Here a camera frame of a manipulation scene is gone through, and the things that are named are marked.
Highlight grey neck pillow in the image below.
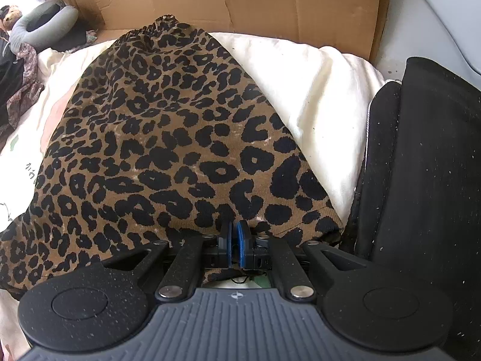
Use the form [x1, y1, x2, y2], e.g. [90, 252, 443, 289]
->
[8, 1, 79, 51]

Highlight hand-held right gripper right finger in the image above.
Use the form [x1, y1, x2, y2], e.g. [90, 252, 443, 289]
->
[232, 220, 371, 303]

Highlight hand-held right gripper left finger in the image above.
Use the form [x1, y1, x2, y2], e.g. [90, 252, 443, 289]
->
[100, 222, 231, 303]

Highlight black cloth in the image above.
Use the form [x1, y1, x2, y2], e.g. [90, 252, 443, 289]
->
[49, 23, 98, 53]

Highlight brown teddy bear toy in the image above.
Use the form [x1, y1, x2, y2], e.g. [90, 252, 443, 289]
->
[0, 5, 21, 32]

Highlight black garment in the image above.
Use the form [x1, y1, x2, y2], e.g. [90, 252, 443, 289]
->
[0, 38, 25, 121]

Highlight leopard print skirt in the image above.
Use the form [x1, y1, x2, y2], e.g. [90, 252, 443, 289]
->
[0, 14, 344, 301]

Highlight brown cardboard sheet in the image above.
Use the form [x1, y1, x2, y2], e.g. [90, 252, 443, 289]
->
[49, 0, 395, 63]

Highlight printed cream bed sheet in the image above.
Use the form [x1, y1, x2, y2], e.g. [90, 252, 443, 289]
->
[0, 30, 388, 361]

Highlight folded black clothes stack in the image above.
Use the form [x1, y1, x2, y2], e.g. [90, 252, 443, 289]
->
[340, 56, 481, 361]

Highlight pink floral garment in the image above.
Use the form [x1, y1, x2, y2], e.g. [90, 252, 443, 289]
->
[5, 41, 46, 128]

